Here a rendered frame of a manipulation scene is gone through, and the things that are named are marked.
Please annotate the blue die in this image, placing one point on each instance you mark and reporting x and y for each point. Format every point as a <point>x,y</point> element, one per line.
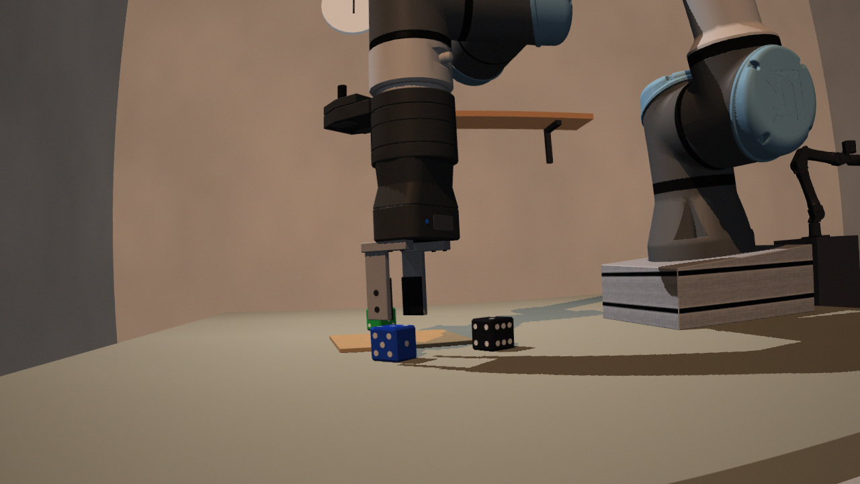
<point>393,343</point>

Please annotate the green die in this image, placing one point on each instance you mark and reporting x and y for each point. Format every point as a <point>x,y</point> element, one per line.
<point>374,323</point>

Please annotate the tan flat mat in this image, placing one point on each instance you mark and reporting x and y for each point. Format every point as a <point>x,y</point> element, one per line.
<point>424,339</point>

